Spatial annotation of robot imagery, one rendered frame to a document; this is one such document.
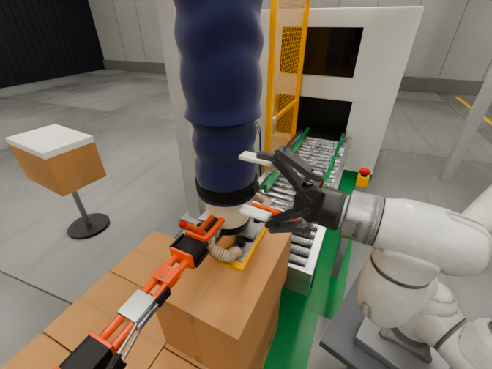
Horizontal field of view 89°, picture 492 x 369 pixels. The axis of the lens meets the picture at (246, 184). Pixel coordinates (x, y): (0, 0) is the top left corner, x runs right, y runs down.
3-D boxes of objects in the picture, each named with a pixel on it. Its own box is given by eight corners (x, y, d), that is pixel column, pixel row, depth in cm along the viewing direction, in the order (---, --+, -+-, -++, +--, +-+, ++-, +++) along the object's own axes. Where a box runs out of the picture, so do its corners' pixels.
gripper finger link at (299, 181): (306, 206, 48) (312, 203, 47) (267, 161, 47) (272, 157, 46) (311, 196, 51) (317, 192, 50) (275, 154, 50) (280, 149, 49)
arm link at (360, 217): (367, 256, 44) (332, 244, 46) (371, 225, 50) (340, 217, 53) (383, 215, 39) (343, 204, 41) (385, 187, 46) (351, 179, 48)
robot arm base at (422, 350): (430, 318, 109) (437, 310, 106) (430, 365, 93) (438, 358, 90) (385, 295, 117) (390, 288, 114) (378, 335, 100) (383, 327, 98)
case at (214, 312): (228, 255, 166) (225, 207, 144) (286, 279, 151) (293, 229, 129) (166, 343, 121) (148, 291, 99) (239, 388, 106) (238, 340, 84)
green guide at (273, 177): (301, 132, 351) (302, 126, 346) (308, 133, 347) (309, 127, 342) (255, 190, 229) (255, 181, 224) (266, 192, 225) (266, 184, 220)
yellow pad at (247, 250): (255, 210, 117) (255, 201, 114) (275, 216, 113) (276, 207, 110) (217, 263, 91) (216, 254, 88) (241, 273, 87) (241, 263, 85)
